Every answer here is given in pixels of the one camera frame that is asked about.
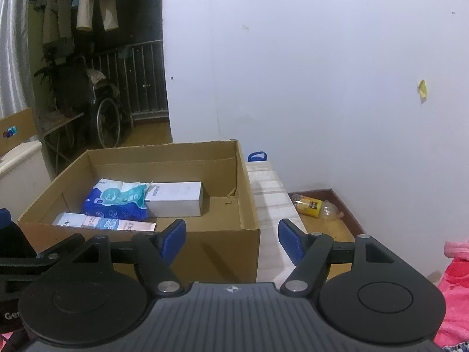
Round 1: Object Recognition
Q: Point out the metal railing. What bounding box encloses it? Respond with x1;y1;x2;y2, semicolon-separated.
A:
90;40;169;118

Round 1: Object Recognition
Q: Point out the wheelchair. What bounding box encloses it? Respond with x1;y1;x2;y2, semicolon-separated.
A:
51;55;134;149

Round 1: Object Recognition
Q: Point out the blue tissue packet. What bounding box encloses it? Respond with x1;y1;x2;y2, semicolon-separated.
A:
81;178;154;221

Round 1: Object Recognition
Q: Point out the cream hanging garment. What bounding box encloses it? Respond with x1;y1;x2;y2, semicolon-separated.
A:
75;0;128;32

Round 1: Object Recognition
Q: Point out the light wooden table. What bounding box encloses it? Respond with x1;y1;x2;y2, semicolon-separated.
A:
245;160;312;283

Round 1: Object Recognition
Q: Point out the white rectangular box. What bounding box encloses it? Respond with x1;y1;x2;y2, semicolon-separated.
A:
145;181;204;218

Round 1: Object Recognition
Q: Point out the beige hanging coat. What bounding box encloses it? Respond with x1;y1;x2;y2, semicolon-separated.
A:
35;0;76;50

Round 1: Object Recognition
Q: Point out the white cabinet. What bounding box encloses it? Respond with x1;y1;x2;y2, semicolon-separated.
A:
0;140;55;228

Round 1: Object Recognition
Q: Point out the silver curtain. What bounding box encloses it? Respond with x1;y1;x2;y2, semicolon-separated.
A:
0;0;35;118

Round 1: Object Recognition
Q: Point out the small folding table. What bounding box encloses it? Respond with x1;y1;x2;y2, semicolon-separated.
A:
40;112;86;173

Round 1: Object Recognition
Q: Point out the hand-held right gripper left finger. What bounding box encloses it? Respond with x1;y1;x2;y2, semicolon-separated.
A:
71;219;187;297

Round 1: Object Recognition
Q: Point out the plastic bottle yellow label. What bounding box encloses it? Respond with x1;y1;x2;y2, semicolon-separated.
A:
292;193;345;222

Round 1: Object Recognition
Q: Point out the pink cream tube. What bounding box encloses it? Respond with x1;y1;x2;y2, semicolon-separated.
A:
51;213;157;233

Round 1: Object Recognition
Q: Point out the pink blanket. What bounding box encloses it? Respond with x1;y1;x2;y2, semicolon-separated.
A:
434;240;469;347

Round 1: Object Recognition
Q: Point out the cardboard box with blue tape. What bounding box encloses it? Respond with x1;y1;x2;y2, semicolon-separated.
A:
0;108;39;156

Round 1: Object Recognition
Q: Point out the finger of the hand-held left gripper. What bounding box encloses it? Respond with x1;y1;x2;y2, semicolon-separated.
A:
0;208;86;275

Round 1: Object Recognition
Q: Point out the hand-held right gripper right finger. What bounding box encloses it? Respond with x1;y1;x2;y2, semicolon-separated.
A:
278;219;395;297

